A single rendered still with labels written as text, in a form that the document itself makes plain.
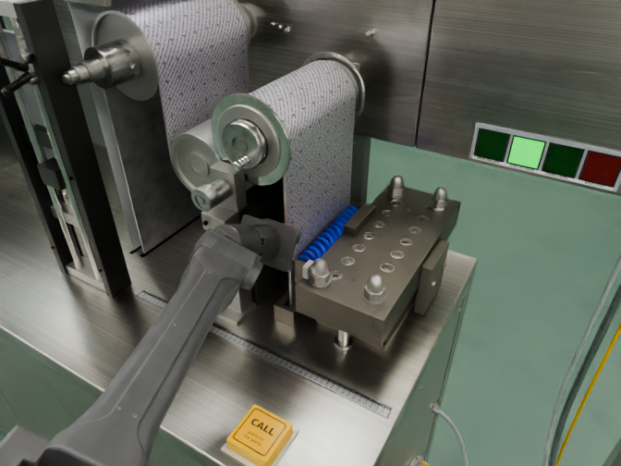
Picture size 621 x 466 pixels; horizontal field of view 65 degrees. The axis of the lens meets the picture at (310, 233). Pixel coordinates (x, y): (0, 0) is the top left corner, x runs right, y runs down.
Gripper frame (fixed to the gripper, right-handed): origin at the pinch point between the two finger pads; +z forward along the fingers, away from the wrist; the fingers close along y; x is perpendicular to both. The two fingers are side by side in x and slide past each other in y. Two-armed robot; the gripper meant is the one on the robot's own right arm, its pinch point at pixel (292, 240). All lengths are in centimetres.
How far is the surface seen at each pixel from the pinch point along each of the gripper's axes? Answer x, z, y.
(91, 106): 13, 29, -92
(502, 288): -22, 175, 26
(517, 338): -36, 150, 38
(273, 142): 15.1, -12.0, -1.0
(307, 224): 3.1, 3.5, 0.2
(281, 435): -24.9, -13.4, 13.0
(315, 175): 11.8, 1.7, 0.3
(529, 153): 24.9, 20.4, 30.7
